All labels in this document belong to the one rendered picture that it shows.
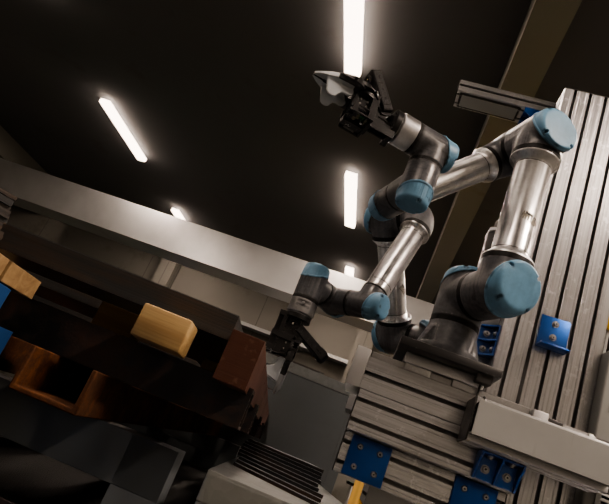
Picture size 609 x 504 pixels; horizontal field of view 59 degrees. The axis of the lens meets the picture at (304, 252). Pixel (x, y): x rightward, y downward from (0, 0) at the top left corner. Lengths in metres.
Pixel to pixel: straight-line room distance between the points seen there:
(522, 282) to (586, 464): 0.36
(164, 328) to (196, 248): 6.17
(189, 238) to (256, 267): 0.95
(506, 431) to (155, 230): 6.24
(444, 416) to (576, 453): 0.26
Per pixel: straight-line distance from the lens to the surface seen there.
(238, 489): 0.59
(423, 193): 1.17
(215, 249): 6.73
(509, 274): 1.20
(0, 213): 0.62
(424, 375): 1.25
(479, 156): 1.47
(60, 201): 7.78
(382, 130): 1.19
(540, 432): 1.16
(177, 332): 0.63
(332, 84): 1.19
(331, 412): 2.26
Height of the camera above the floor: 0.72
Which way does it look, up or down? 19 degrees up
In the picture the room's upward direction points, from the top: 23 degrees clockwise
